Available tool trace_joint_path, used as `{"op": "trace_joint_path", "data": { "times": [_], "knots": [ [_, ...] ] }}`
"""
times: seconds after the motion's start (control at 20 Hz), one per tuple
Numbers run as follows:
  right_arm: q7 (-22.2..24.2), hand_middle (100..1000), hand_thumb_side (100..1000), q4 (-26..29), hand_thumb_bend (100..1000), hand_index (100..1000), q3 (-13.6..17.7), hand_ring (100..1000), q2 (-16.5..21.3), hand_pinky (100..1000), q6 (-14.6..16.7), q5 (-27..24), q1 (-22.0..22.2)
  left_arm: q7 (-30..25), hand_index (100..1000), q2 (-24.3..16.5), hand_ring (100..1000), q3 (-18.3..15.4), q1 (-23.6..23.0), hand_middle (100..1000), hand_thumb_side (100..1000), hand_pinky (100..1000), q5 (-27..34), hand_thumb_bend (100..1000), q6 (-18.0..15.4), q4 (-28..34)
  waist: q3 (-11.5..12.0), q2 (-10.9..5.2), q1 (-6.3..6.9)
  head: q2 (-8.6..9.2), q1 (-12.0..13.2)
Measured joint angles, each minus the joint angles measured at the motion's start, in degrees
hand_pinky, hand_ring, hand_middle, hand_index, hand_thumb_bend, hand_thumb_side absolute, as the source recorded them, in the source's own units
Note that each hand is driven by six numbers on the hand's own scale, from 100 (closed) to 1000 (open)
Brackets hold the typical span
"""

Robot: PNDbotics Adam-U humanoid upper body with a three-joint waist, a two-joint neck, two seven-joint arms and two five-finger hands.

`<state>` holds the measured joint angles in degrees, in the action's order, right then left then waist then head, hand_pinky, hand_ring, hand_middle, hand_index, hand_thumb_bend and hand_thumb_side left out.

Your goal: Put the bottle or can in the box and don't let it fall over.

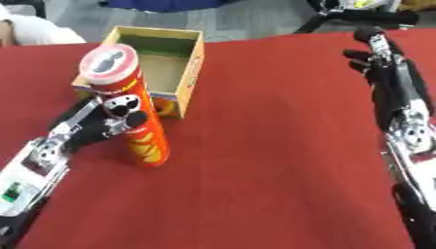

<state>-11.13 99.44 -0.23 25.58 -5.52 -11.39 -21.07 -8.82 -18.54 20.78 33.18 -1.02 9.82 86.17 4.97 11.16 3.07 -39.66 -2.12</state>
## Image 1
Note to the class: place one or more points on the person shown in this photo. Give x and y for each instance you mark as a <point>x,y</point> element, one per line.
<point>34,29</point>

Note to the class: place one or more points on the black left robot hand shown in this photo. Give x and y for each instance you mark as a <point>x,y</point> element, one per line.
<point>85,124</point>

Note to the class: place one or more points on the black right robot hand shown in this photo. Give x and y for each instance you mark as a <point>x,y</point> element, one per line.
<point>392,84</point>

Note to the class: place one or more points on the red cylindrical chip can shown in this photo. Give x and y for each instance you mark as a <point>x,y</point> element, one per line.
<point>133,107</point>

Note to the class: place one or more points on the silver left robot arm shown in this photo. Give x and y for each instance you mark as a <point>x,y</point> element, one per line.
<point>31,175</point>

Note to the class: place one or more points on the blue bag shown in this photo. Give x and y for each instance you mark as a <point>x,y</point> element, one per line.
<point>164,4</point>

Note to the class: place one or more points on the tan cardboard box green inside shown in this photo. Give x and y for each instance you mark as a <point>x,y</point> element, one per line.
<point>164,69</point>

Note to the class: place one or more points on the black tripod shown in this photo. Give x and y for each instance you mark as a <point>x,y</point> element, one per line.
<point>357,16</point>

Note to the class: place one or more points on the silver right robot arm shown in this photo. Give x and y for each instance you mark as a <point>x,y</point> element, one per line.
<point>413,168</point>

